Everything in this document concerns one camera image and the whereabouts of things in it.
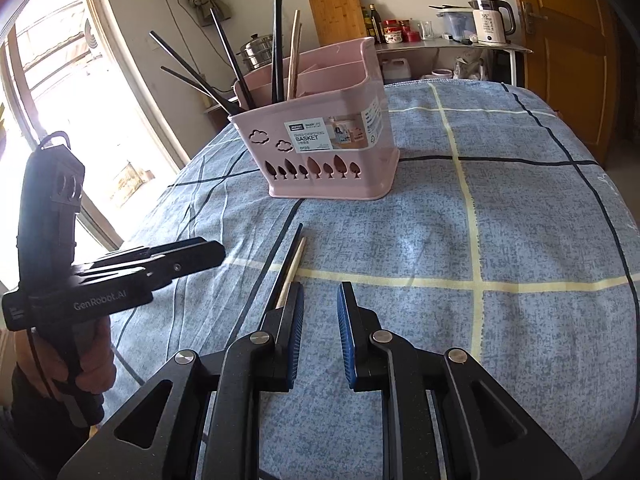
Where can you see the bamboo cutting board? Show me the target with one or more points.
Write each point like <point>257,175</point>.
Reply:
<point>332,15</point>

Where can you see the hanging grey cloth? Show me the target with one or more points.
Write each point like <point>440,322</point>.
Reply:
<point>207,2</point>

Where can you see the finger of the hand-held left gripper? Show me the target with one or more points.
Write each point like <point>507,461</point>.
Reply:
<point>195,257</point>
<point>150,249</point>

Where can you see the pink plastic utensil basket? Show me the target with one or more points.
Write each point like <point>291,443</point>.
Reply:
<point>247,155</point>

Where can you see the wooden door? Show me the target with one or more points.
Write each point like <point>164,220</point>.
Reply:
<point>565,60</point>

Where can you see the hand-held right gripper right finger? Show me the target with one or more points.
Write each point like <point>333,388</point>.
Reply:
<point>346,340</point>

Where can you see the electric kettle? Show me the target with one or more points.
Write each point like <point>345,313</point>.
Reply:
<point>487,22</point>

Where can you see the person's left forearm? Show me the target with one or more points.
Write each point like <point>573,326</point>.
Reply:
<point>35,425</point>

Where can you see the water filter pitcher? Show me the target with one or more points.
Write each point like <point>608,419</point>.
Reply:
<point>455,25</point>

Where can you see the stainless steel side table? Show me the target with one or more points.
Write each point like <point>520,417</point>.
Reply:
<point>450,46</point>

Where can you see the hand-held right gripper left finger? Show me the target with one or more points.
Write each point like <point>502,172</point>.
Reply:
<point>295,340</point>

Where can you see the stainless steel steamer pot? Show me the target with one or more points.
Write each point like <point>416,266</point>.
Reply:
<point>255,52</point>

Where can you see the person's left hand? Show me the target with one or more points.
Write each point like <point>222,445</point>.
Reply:
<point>97,360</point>

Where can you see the black chopstick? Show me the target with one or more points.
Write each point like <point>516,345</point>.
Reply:
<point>278,35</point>
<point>284,269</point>
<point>195,86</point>
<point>230,55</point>
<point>195,71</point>

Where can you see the window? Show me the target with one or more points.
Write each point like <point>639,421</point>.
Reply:
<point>60,85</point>

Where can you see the blue checked tablecloth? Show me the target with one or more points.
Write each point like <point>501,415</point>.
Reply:
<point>500,220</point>

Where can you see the dark sauce bottle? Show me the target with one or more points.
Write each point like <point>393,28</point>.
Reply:
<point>377,25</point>
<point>367,25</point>

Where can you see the clear drinking glass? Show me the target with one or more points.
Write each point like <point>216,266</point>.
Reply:
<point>426,31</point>

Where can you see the red lidded jar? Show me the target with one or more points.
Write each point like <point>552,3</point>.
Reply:
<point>393,32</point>

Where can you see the white plastic jug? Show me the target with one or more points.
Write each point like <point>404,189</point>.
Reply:
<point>396,71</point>

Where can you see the red tin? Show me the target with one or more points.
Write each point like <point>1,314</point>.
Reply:
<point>412,36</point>

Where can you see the wooden chopstick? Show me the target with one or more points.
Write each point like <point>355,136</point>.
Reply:
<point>294,55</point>
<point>291,274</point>

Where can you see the crumpled plastic bag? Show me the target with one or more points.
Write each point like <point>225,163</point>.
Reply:
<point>470,67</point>

